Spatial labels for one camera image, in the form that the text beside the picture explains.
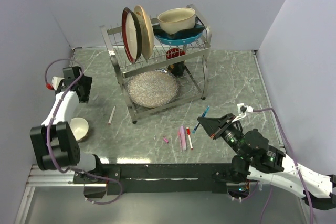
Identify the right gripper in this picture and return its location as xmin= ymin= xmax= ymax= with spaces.
xmin=196 ymin=112 xmax=247 ymax=159

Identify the blue pen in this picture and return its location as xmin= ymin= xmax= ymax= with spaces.
xmin=193 ymin=105 xmax=211 ymax=134

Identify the white pen with red tip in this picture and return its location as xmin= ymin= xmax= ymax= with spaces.
xmin=186 ymin=127 xmax=194 ymax=150

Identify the thick pink marker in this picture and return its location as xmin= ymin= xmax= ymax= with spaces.
xmin=179 ymin=126 xmax=187 ymax=151

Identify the slim pink highlighter pen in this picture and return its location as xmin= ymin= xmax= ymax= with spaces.
xmin=178 ymin=130 xmax=183 ymax=152

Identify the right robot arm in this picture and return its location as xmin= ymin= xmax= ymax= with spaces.
xmin=197 ymin=113 xmax=335 ymax=210

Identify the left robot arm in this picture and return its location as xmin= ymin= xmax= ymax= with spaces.
xmin=30 ymin=66 xmax=104 ymax=183

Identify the white paper cup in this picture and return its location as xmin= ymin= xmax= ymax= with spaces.
xmin=70 ymin=118 xmax=89 ymax=142

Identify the dark jar under rack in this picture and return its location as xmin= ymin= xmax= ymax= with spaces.
xmin=167 ymin=61 xmax=185 ymax=77

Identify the red-rimmed white plate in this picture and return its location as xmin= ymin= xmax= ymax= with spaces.
xmin=121 ymin=7 xmax=142 ymax=64

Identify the steel two-tier dish rack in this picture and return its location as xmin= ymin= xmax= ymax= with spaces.
xmin=100 ymin=4 xmax=212 ymax=124

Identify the red cup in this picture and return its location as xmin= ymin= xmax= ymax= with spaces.
xmin=165 ymin=48 xmax=185 ymax=60

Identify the beige plate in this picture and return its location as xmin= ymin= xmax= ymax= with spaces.
xmin=134 ymin=5 xmax=154 ymax=60

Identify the blue dotted dish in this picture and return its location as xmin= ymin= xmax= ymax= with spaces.
xmin=152 ymin=24 xmax=206 ymax=46

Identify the black base bar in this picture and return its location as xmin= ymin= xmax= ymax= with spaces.
xmin=73 ymin=163 xmax=260 ymax=199

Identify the cream ceramic bowl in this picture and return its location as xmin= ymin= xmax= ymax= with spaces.
xmin=158 ymin=7 xmax=196 ymax=35

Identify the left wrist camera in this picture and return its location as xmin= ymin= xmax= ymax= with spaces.
xmin=46 ymin=77 xmax=64 ymax=90

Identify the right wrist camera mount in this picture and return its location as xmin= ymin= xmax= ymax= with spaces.
xmin=232 ymin=103 xmax=254 ymax=123

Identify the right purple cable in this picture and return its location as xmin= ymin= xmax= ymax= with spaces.
xmin=241 ymin=107 xmax=316 ymax=224

